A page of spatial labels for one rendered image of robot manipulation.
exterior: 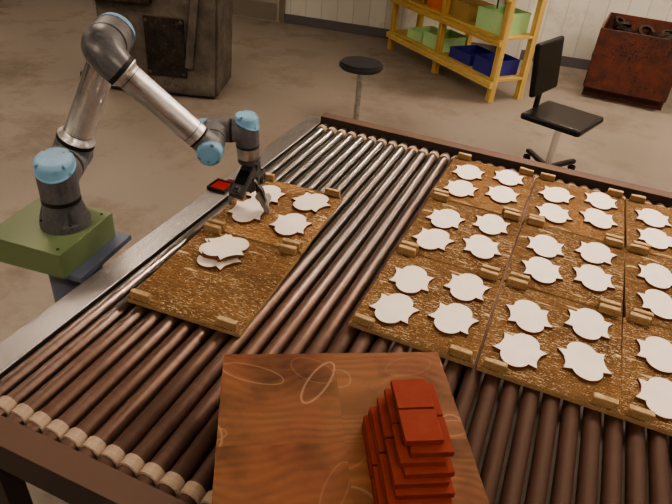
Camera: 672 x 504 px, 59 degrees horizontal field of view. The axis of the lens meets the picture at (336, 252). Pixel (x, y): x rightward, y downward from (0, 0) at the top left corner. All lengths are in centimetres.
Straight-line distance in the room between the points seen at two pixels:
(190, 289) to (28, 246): 52
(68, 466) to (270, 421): 41
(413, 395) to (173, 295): 84
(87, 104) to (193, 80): 385
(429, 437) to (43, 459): 77
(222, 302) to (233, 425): 53
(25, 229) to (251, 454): 116
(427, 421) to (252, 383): 41
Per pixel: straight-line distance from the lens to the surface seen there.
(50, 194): 195
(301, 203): 213
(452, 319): 169
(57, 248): 194
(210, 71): 569
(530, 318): 178
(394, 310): 168
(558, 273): 201
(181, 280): 177
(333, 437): 123
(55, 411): 151
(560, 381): 163
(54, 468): 136
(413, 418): 108
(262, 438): 122
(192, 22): 558
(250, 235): 196
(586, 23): 819
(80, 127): 199
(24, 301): 338
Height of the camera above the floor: 200
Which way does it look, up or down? 34 degrees down
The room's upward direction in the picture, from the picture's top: 5 degrees clockwise
